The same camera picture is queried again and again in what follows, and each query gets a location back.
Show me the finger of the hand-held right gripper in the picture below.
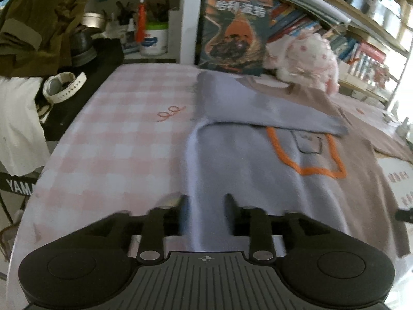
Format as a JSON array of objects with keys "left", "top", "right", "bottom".
[{"left": 395, "top": 208, "right": 413, "bottom": 224}]

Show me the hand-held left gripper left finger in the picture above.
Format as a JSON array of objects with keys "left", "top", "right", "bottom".
[{"left": 81, "top": 194, "right": 189, "bottom": 263}]

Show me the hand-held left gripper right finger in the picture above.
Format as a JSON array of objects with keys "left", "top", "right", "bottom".
[{"left": 224, "top": 194, "right": 333, "bottom": 263}]

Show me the purple and brown sweater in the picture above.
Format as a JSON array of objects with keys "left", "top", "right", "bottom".
[{"left": 185, "top": 71, "right": 413, "bottom": 261}]

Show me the white charger plug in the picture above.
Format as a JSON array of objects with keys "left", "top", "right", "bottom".
[{"left": 396, "top": 118, "right": 410, "bottom": 138}]

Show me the pink checked desk mat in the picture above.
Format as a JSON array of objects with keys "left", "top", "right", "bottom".
[{"left": 6, "top": 64, "right": 413, "bottom": 310}]

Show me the row of colourful packets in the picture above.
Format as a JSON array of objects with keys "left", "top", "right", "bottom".
[{"left": 348, "top": 42, "right": 391, "bottom": 86}]

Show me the white wristwatch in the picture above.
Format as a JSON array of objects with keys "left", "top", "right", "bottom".
[{"left": 43, "top": 72, "right": 87, "bottom": 104}]

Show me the pink white plush toy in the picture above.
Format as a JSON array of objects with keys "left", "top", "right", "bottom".
[{"left": 265, "top": 34, "right": 341, "bottom": 96}]

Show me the white jar green lid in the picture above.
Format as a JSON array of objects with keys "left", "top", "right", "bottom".
[{"left": 139, "top": 22, "right": 169, "bottom": 56}]

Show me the black keyboard instrument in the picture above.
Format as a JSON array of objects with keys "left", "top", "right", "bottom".
[{"left": 0, "top": 38, "right": 125, "bottom": 198}]

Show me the large illustrated book box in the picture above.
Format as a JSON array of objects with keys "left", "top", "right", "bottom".
[{"left": 197, "top": 0, "right": 275, "bottom": 77}]

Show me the white cloth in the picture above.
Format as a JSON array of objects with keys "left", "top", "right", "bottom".
[{"left": 0, "top": 77, "right": 51, "bottom": 177}]

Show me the dark metal pot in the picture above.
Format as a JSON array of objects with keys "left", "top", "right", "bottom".
[{"left": 69, "top": 29, "right": 98, "bottom": 67}]

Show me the orange tasselled pen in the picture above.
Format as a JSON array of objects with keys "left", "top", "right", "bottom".
[{"left": 135, "top": 0, "right": 148, "bottom": 43}]

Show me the wooden shelving unit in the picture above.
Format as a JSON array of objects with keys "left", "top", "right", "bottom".
[{"left": 74, "top": 0, "right": 413, "bottom": 104}]

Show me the row of books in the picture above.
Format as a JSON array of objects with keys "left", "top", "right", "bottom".
[{"left": 268, "top": 0, "right": 359, "bottom": 64}]

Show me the bunch of pens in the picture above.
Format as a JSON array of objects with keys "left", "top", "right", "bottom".
[{"left": 114, "top": 0, "right": 170, "bottom": 25}]

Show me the metal bowl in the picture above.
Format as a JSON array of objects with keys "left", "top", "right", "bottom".
[{"left": 81, "top": 12, "right": 107, "bottom": 30}]

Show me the olive green garment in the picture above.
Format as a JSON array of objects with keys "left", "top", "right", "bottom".
[{"left": 0, "top": 0, "right": 89, "bottom": 78}]

